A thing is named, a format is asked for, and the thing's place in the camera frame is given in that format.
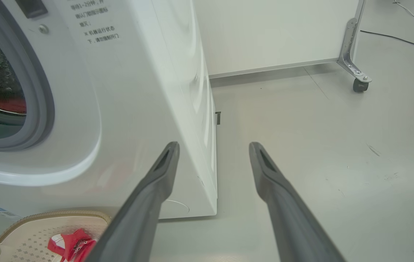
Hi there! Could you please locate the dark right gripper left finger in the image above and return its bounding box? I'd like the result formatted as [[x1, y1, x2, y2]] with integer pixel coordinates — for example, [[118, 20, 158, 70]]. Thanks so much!
[[85, 141, 180, 262]]

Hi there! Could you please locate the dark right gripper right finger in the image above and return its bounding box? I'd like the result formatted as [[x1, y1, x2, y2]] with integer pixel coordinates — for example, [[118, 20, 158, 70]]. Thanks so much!
[[248, 141, 346, 262]]

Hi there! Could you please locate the red basketball jersey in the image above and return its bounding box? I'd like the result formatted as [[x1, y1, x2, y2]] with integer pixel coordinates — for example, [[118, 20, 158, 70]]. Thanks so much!
[[47, 228, 97, 262]]

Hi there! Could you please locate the white front-load washing machine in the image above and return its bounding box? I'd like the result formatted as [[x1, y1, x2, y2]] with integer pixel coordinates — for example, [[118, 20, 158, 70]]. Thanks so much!
[[0, 0, 218, 221]]

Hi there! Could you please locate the cream perforated laundry basket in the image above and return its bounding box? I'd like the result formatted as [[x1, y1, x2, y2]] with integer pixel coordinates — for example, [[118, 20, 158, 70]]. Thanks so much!
[[0, 210, 112, 262]]

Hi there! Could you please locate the blue energy label sticker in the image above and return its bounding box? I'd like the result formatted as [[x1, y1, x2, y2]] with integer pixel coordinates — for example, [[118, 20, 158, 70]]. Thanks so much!
[[0, 207, 22, 220]]

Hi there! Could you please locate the metal leg with caster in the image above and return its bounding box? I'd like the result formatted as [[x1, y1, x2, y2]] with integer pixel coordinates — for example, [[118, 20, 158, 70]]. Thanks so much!
[[337, 0, 373, 92]]

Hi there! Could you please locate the white partition panel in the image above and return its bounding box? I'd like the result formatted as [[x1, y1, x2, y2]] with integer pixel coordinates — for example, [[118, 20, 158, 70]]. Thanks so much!
[[192, 0, 361, 79]]

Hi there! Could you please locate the printed warning text label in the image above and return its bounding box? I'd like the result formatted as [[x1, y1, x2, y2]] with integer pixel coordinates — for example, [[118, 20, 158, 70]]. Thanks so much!
[[69, 0, 120, 44]]

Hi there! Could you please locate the black floor cable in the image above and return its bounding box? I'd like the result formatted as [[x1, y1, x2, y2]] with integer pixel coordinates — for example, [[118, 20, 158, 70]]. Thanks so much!
[[360, 30, 414, 58]]

